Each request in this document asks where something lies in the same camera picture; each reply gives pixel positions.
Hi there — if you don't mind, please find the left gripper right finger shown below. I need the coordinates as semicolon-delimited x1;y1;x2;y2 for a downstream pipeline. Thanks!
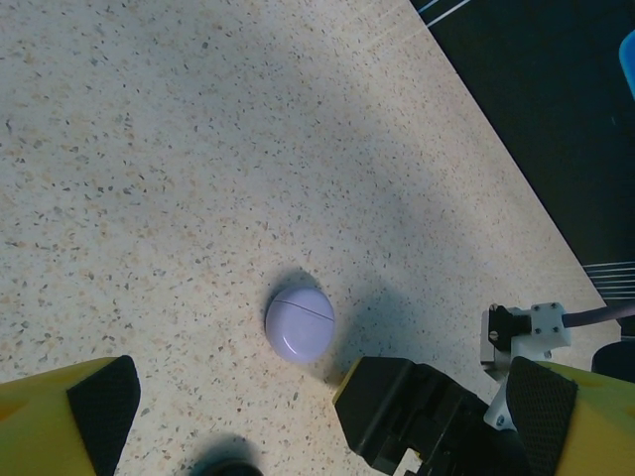
505;355;635;476

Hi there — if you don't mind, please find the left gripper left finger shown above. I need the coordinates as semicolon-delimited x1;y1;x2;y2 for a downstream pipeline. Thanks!
0;354;140;476

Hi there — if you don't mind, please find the purple earbud charging case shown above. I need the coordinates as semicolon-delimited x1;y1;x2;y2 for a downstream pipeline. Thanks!
265;289;337;367

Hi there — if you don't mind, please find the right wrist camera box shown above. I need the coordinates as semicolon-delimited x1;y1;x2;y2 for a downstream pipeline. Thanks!
479;300;571;430

